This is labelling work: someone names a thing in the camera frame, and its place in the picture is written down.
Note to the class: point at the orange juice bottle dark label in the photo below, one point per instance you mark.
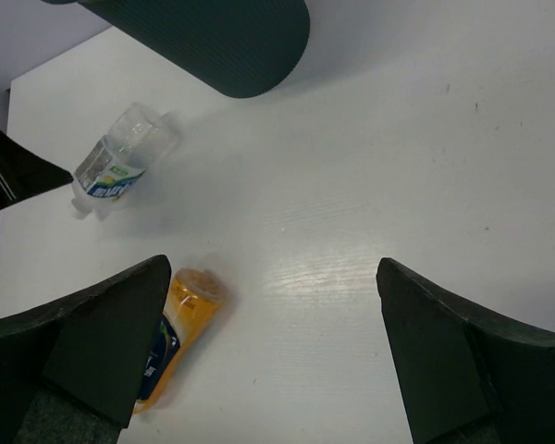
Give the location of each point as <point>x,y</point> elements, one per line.
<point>194,297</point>

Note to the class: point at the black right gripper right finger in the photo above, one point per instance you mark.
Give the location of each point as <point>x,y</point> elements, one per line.
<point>467,374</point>

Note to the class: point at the dark green plastic bin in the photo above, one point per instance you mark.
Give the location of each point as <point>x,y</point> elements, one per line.
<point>240,48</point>

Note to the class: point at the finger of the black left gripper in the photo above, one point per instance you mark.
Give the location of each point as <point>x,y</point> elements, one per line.
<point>24,175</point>

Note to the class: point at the clear bottle green blue label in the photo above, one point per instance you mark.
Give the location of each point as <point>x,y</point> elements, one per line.
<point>136,141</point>

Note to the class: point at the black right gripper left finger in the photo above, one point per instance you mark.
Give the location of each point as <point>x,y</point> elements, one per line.
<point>71,369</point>

